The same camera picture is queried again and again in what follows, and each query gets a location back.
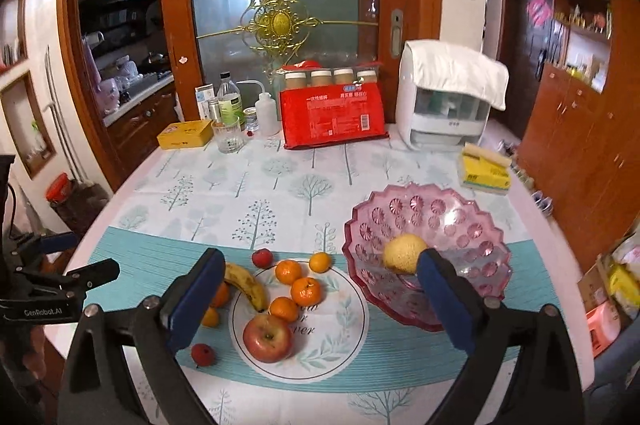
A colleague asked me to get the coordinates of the clear drinking glass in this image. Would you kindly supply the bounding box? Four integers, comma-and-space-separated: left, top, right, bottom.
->
212, 115, 245, 154

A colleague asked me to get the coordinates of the red paper cup package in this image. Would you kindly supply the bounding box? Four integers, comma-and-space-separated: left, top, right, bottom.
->
278, 81, 390, 151

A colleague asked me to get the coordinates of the white carton box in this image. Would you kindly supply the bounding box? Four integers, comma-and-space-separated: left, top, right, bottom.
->
195, 84, 218, 121

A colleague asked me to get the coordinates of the dark entrance door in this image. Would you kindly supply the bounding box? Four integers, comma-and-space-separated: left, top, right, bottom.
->
499, 0, 557, 141

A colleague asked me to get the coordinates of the pink glass bowl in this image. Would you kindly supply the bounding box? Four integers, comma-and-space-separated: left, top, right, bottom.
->
341, 184, 513, 332

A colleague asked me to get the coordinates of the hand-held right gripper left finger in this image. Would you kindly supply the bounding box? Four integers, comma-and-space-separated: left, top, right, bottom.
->
59, 248, 227, 425

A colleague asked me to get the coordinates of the clear plastic bottle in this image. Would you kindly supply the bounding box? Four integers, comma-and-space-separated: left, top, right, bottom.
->
216, 72, 242, 126

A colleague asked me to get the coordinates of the kitchen counter cabinet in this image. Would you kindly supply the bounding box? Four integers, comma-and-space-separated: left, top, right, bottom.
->
102, 75, 177, 166

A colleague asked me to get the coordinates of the yellow flat box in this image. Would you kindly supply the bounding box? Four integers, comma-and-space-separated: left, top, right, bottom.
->
156, 120, 215, 150

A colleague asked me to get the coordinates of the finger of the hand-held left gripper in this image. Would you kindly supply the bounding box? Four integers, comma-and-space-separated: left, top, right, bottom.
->
30, 258, 121, 302
15, 232, 79, 257

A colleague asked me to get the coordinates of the yellow tissue pack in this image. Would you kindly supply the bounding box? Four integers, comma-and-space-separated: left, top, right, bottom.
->
459, 142, 513, 195

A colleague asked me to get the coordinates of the gold door ornament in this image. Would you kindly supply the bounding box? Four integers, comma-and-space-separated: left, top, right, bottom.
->
196, 0, 379, 71

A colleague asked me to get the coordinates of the white squeeze bottle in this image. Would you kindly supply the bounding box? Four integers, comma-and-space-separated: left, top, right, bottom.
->
235, 80, 281, 137

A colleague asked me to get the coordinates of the cardboard box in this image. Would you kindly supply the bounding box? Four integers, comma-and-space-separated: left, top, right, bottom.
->
577, 255, 613, 313

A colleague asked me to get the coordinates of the yellow banana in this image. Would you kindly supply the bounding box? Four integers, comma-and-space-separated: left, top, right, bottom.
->
223, 262, 269, 313

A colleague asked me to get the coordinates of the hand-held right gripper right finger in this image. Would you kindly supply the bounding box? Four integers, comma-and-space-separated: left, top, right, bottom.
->
416, 248, 586, 425

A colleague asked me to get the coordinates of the pink plastic stool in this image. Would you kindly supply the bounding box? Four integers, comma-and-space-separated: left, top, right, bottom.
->
584, 300, 623, 356

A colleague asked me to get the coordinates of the tree print tablecloth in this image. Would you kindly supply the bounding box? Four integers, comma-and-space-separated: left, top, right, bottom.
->
60, 122, 596, 425

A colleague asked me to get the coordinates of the wooden shelf cabinet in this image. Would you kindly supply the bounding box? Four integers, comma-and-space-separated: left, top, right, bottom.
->
517, 0, 640, 275

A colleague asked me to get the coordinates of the red lid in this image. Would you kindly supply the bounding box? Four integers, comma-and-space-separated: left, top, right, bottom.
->
281, 60, 325, 74

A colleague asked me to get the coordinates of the yellow pear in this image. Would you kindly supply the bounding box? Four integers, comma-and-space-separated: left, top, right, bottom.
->
383, 234, 429, 276

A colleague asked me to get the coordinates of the red lidded bucket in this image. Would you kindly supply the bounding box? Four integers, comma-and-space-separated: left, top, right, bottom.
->
46, 172, 73, 206

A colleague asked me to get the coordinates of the red apple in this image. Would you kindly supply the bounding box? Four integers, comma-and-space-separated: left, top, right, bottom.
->
243, 314, 295, 363

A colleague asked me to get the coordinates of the white refrigerator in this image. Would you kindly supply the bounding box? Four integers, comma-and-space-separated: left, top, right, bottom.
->
42, 42, 88, 191

